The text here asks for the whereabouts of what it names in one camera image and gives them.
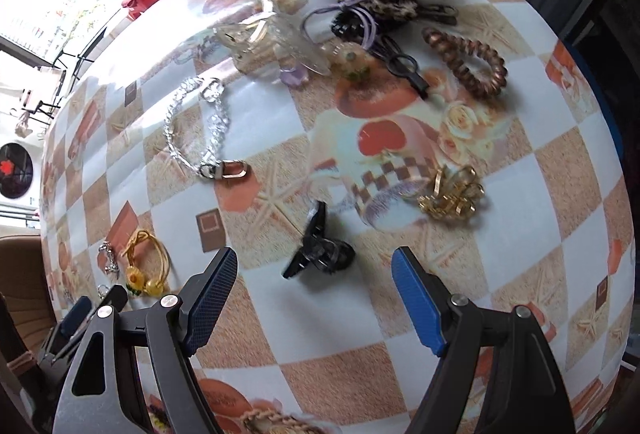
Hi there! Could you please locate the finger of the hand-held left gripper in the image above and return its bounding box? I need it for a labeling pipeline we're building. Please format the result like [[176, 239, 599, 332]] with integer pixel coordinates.
[[92, 285, 129, 315], [59, 296, 94, 340]]

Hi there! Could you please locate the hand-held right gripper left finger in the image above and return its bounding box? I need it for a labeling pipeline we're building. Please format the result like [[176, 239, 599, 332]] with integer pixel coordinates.
[[52, 248, 238, 434]]

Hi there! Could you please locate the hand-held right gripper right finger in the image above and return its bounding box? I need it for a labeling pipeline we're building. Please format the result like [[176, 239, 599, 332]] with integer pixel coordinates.
[[391, 246, 566, 434]]

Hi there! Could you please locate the yellow flower hair tie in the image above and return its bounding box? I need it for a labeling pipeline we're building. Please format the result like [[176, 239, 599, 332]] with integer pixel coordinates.
[[122, 229, 171, 297]]

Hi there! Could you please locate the black hair claw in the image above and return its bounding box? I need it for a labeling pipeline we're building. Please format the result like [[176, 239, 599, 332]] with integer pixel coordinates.
[[281, 200, 357, 281]]

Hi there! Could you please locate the small silver hair clip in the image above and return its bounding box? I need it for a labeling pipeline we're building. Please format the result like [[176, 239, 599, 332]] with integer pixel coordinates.
[[97, 241, 121, 275]]

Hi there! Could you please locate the brown leather chair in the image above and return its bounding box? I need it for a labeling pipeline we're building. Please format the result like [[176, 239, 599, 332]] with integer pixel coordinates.
[[0, 234, 58, 365]]

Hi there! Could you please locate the gold hair clip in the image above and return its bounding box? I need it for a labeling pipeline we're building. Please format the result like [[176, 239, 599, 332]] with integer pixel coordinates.
[[417, 164, 486, 222]]

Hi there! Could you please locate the black round plate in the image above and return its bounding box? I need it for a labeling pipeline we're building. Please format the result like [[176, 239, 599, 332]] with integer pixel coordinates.
[[0, 143, 35, 200]]

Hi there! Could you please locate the printed checkered tablecloth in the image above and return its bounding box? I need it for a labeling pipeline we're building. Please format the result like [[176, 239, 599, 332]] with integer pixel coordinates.
[[37, 0, 633, 434]]

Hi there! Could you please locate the black hair clip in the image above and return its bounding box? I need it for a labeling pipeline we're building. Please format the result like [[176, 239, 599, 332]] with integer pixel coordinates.
[[385, 51, 432, 100]]

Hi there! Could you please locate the purple flower clip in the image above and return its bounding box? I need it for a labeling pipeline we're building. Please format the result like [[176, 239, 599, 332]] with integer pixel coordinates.
[[280, 66, 311, 87]]

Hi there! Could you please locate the clear plastic hair claw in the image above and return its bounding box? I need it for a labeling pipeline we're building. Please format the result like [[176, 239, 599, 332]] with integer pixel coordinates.
[[215, 11, 333, 77]]

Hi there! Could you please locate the brown hair clip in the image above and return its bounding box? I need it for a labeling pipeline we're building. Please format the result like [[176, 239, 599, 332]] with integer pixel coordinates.
[[417, 3, 458, 26]]

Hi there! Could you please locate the silver chain bracelet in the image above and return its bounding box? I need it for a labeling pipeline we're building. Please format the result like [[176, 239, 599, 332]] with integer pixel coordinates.
[[164, 76, 253, 182]]

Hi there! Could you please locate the copper spiral hair tie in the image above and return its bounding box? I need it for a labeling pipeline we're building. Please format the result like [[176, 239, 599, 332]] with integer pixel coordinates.
[[422, 26, 508, 96]]

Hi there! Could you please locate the cream flower hair tie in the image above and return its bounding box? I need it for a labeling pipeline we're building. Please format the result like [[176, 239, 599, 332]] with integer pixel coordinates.
[[327, 41, 376, 82]]

